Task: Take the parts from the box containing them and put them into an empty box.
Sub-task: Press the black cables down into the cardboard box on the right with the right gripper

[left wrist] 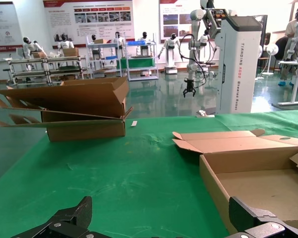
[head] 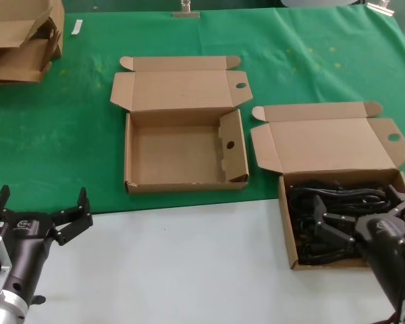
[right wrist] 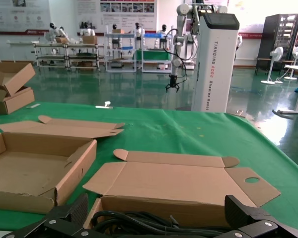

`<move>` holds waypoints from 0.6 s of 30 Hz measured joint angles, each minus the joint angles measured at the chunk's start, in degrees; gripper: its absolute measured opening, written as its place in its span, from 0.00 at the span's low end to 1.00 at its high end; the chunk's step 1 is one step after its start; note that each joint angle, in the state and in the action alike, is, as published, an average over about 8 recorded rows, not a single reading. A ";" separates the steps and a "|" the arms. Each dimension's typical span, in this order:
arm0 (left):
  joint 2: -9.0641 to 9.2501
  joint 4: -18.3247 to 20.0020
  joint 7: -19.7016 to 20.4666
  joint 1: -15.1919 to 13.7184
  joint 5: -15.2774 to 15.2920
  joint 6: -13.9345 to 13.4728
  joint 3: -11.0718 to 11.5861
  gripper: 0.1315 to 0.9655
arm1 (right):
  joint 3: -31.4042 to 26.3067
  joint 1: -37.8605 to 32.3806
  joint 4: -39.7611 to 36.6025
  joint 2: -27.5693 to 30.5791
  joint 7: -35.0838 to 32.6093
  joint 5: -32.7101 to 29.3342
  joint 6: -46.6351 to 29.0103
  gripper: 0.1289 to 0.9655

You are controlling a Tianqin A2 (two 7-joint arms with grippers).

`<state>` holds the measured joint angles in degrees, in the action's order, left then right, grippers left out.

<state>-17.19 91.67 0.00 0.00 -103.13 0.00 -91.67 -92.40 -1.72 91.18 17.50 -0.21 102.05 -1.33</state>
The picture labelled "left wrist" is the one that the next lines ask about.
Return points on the grey pipe storage rack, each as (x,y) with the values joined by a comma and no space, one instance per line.
(47,72)

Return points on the white Tianqing kiosk robot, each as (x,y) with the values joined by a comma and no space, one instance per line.
(238,62)

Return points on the small cardboard box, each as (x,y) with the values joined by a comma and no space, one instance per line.
(70,52)

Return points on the flattened brown cardboard box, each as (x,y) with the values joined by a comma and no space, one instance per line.
(77,96)

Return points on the white desk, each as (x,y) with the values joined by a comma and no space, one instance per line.
(288,102)

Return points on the grey robot arm with claw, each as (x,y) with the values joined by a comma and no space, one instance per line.
(195,37)

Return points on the small white label strip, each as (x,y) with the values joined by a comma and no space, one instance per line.
(134,123)

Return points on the silver metal table clip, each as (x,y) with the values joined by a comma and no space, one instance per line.
(202,113)

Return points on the person in beige clothes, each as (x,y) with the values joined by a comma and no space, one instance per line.
(291,28)

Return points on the wide red-trimmed wall poster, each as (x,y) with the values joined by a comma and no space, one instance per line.
(89,22)

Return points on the humanoid robot on wheeled base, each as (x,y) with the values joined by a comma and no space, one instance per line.
(172,52)

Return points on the white standing fan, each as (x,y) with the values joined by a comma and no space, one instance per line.
(270,49)

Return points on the wall poster with photos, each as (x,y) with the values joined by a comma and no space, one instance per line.
(173,19)

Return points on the open cardboard box with divider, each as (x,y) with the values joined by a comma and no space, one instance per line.
(238,148)

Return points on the green panel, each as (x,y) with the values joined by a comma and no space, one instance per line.
(136,63)

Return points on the white blue shelf rack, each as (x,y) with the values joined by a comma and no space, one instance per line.
(104,45)

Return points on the green table cloth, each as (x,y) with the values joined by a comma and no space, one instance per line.
(126,173)

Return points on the grey wall poster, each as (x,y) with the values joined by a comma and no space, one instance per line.
(2,24)

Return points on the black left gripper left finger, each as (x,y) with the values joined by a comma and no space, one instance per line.
(72,220)

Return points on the large brown cardboard box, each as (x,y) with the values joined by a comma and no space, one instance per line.
(89,131)

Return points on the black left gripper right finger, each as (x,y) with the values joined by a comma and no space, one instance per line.
(263,228)

